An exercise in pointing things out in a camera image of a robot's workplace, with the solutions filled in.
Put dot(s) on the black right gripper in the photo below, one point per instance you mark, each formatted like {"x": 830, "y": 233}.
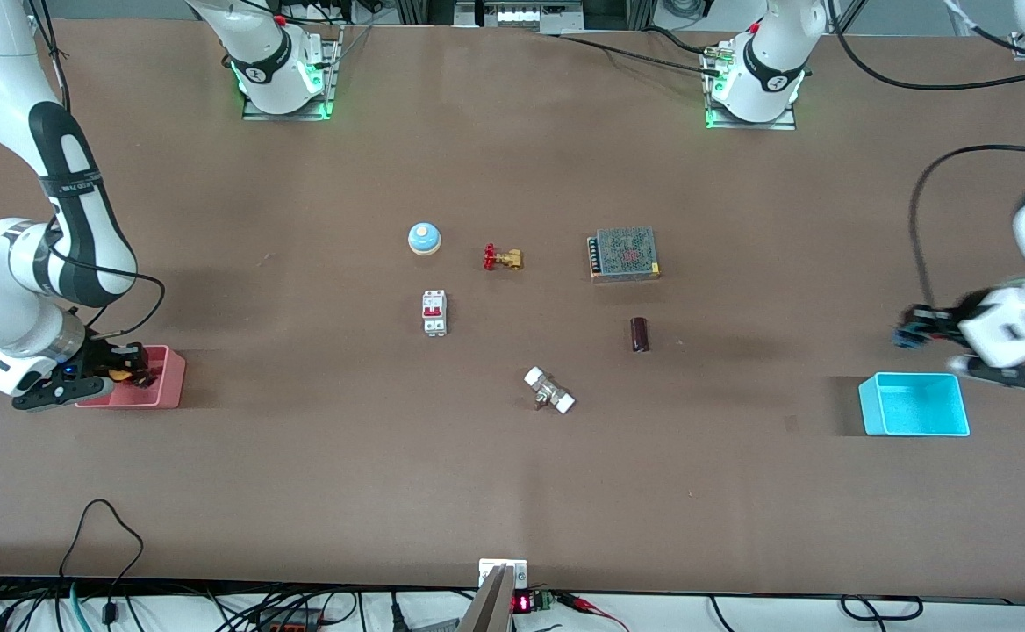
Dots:
{"x": 102, "y": 356}

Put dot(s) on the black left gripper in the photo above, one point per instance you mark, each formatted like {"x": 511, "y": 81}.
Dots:
{"x": 943, "y": 319}

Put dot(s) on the yellow push button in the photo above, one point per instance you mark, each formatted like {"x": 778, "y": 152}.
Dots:
{"x": 120, "y": 377}

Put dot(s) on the red push button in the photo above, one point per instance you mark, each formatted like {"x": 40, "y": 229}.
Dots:
{"x": 904, "y": 337}

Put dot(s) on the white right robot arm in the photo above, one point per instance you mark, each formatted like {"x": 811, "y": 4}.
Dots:
{"x": 74, "y": 219}

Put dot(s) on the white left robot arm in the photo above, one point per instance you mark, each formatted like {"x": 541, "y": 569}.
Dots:
{"x": 771, "y": 79}

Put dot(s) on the pink plastic bin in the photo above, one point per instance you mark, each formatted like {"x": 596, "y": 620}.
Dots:
{"x": 170, "y": 379}

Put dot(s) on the blue plastic bin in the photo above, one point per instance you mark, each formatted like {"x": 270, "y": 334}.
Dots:
{"x": 914, "y": 405}

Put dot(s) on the brown cylindrical capacitor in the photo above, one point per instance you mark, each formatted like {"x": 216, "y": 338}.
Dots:
{"x": 640, "y": 334}

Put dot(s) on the white circuit breaker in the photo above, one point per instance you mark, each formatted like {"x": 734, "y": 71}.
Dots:
{"x": 434, "y": 313}

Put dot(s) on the metal mesh power supply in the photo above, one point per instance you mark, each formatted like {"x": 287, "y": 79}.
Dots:
{"x": 625, "y": 254}

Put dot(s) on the blue dome bell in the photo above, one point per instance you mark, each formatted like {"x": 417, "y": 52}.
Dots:
{"x": 424, "y": 239}

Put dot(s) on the metal fitting white ends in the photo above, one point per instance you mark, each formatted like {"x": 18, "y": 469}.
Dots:
{"x": 549, "y": 391}

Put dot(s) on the grey metal bar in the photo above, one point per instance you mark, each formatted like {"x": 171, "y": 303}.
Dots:
{"x": 488, "y": 606}

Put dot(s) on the red clip lead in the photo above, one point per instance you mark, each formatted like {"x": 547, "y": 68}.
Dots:
{"x": 591, "y": 607}

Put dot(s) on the red digit display module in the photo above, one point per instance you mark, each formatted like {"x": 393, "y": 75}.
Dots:
{"x": 526, "y": 602}

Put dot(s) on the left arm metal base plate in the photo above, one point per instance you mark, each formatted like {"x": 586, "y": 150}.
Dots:
{"x": 784, "y": 125}

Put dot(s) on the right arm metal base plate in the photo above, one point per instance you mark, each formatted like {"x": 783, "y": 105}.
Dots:
{"x": 249, "y": 112}

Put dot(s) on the white mounting bracket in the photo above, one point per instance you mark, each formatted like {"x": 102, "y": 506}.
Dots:
{"x": 488, "y": 569}

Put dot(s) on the aluminium frame device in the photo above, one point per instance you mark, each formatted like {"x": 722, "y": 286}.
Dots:
{"x": 521, "y": 16}

